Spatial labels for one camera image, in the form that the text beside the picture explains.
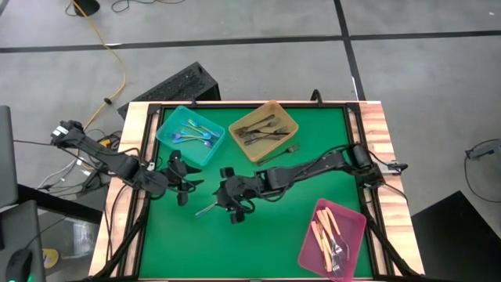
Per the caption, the black frame clamp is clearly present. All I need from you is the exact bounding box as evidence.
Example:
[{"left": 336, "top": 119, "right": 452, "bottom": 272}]
[{"left": 308, "top": 89, "right": 325, "bottom": 106}]

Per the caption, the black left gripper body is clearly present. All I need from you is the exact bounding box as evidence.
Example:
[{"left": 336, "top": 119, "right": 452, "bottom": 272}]
[{"left": 158, "top": 150, "right": 194, "bottom": 207}]

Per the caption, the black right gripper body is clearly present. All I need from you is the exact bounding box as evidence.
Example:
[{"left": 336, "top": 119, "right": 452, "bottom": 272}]
[{"left": 217, "top": 166, "right": 260, "bottom": 226}]

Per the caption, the grey flat panel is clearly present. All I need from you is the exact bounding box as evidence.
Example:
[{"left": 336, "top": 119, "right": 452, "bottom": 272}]
[{"left": 0, "top": 105, "right": 19, "bottom": 208}]

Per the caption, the teal translucent plastic bin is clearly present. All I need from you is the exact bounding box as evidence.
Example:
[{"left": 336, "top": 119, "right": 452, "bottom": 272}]
[{"left": 155, "top": 104, "right": 227, "bottom": 167}]

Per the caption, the black support strut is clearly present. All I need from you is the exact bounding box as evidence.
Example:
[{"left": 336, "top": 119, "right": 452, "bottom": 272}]
[
  {"left": 92, "top": 183, "right": 152, "bottom": 280},
  {"left": 359, "top": 195, "right": 422, "bottom": 280}
]

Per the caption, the orange translucent plastic bin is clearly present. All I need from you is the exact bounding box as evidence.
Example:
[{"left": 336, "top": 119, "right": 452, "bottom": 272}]
[{"left": 228, "top": 99, "right": 300, "bottom": 163}]

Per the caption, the pink translucent plastic bin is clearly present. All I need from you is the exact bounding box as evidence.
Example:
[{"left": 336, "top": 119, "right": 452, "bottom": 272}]
[{"left": 297, "top": 197, "right": 368, "bottom": 282}]

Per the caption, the yellow floor cable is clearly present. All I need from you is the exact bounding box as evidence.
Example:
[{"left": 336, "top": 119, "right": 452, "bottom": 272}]
[{"left": 71, "top": 0, "right": 128, "bottom": 139}]

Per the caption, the black round stand base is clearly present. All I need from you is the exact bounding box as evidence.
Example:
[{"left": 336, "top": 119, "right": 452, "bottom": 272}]
[{"left": 72, "top": 0, "right": 101, "bottom": 17}]

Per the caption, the black computer mouse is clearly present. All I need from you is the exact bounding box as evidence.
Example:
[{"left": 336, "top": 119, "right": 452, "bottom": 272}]
[{"left": 5, "top": 248, "right": 34, "bottom": 282}]

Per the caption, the silver fork bottom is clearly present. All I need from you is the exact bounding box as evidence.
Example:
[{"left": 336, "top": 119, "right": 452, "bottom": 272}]
[{"left": 243, "top": 132, "right": 285, "bottom": 147}]

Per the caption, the black metal fork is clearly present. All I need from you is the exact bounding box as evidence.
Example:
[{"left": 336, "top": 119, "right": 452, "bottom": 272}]
[
  {"left": 233, "top": 114, "right": 276, "bottom": 135},
  {"left": 238, "top": 118, "right": 282, "bottom": 138},
  {"left": 237, "top": 129, "right": 275, "bottom": 141},
  {"left": 256, "top": 143, "right": 301, "bottom": 167}
]

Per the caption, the yellow round disc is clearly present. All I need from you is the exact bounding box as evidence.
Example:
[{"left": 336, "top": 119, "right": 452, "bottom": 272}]
[{"left": 42, "top": 248, "right": 59, "bottom": 270}]

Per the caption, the black perforated computer case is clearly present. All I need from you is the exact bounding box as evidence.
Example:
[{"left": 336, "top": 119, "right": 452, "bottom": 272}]
[{"left": 117, "top": 61, "right": 222, "bottom": 120}]

